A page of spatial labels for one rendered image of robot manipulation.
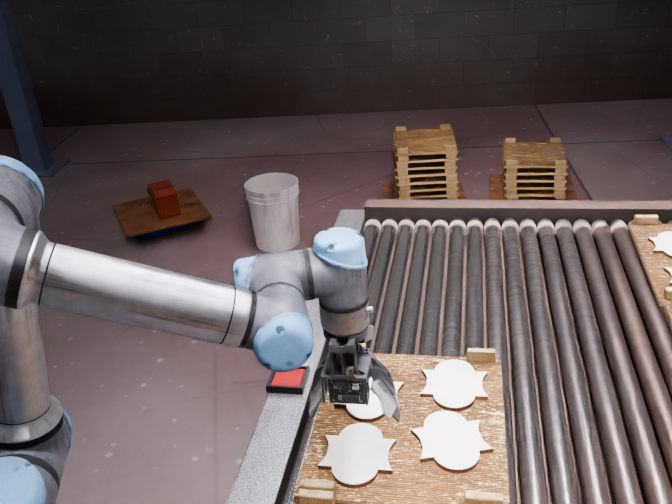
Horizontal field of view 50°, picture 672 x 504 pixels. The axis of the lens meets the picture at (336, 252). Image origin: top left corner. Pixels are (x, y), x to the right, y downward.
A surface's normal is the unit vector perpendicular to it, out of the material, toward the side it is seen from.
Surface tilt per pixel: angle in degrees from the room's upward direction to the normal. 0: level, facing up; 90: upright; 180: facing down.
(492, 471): 0
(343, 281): 90
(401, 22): 90
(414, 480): 0
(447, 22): 90
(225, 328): 86
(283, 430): 0
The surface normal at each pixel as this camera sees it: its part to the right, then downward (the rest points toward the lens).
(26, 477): -0.01, -0.81
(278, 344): 0.15, 0.47
